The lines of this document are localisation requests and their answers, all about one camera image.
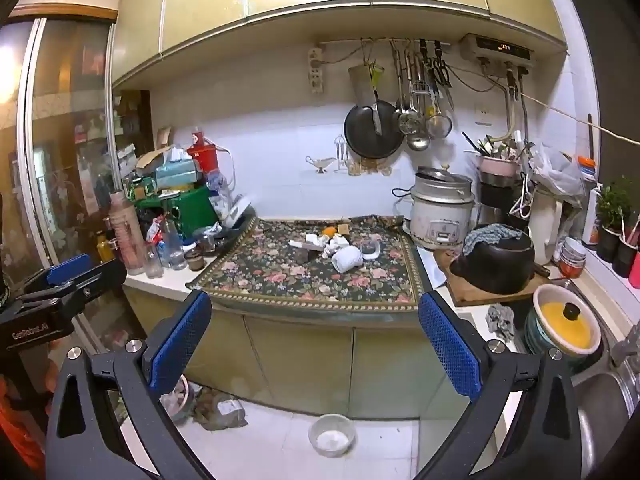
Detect wooden cutting board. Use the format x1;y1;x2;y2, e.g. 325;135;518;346
434;250;551;307

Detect white bowl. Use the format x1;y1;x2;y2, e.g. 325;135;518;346
308;413;357;459

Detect glass sliding door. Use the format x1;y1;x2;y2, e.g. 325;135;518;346
0;5;122;351

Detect green box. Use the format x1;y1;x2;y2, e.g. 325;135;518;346
135;185;221;241

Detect steel faucet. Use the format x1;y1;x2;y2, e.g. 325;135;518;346
610;322;640;367

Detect teal tissue box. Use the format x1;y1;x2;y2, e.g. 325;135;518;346
155;160;201;191

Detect black kettle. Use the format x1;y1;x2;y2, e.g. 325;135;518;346
449;232;537;295

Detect blue knitted cloth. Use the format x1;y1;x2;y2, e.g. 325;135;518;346
462;223;524;257

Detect white plastic bottle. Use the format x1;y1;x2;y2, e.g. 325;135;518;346
582;182;604;246

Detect crumpled white tissue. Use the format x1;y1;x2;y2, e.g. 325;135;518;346
322;235;352;259

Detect small clear bottle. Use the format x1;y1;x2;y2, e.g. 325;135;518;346
145;240;164;280

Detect brown ribbed bottle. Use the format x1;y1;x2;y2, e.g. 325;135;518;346
109;190;146;277

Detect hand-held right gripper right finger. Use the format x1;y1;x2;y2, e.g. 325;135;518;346
417;290;596;480

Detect black wok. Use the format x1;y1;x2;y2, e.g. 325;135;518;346
344;100;405;160

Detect grey crumpled bag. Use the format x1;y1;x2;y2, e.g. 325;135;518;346
192;385;249;431

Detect tall clear bottle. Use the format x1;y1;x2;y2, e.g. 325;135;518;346
162;217;189;271

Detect red jug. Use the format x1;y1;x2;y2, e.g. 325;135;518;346
187;131;219;176

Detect steel slotted ladle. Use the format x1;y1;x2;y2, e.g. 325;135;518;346
392;42;423;136

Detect potted plant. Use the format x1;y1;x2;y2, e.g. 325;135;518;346
595;177;637;264

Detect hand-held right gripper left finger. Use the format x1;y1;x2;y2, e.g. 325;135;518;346
45;289;216;480

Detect steel cleaver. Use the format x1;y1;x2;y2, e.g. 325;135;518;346
348;64;385;136

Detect white water heater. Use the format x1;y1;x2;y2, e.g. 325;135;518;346
460;33;534;64

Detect black scissors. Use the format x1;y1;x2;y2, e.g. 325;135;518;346
431;42;454;89

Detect floral cloth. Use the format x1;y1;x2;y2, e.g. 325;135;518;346
186;216;432;314

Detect white thermos jug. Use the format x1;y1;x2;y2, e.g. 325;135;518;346
527;187;564;266

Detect white rice cooker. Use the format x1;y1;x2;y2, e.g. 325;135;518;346
409;166;476;251

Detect pink utensil holder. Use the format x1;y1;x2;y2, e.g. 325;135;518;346
472;152;521;189

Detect stack of bowls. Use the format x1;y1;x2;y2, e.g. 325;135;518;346
558;237;589;279

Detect grey rag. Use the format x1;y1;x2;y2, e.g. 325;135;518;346
486;304;516;344

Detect person's left hand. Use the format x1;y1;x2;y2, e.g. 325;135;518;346
44;357;61;397

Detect steel mesh strainer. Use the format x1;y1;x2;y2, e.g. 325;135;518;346
425;42;453;140

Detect pot with yellow lid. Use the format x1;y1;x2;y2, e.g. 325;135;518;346
525;284;603;361

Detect beige cord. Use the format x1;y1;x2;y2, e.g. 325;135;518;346
445;62;640;146

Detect flat white box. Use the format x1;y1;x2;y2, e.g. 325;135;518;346
289;234;326;254

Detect white power strip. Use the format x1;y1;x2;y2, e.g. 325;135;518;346
308;47;325;94

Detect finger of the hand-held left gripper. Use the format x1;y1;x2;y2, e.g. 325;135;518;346
21;254;93;295
30;259;128;312

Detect steel sink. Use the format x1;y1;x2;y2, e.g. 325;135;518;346
520;280;640;463

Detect clear plastic bag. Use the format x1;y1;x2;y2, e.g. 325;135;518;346
530;142;586;196

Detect person's left forearm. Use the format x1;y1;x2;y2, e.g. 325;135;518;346
0;377;47;467

